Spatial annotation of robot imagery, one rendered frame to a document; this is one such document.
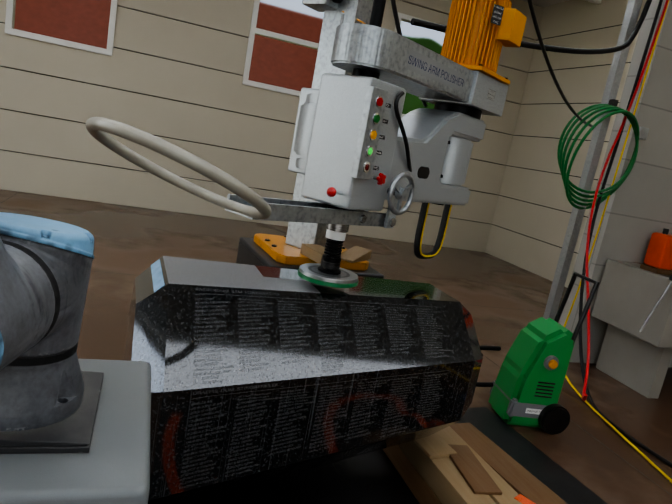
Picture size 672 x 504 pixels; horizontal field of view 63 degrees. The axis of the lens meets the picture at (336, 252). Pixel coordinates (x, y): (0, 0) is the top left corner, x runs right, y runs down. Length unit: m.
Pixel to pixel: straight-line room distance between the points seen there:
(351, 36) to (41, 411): 1.37
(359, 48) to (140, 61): 6.22
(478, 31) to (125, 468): 2.02
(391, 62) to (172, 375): 1.15
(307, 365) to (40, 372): 1.02
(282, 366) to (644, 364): 3.27
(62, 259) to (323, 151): 1.18
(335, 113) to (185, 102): 6.15
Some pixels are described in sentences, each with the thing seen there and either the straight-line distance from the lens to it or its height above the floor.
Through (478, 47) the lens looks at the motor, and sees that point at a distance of 2.40.
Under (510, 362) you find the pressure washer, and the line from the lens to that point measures 3.30.
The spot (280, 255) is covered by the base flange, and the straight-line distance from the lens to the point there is 2.56.
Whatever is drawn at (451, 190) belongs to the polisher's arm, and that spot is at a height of 1.22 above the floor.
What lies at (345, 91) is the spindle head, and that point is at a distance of 1.82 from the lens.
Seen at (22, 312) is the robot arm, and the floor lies 1.08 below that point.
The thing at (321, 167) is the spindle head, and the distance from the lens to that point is 1.84.
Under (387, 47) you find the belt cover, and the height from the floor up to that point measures 1.64.
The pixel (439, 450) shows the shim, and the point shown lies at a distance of 2.33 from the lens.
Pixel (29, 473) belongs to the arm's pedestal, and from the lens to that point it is 0.84.
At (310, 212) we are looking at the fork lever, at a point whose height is 1.10.
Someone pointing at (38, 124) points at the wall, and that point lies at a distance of 7.97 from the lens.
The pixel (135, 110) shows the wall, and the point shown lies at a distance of 7.85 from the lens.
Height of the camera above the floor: 1.32
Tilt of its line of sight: 11 degrees down
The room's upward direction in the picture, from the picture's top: 11 degrees clockwise
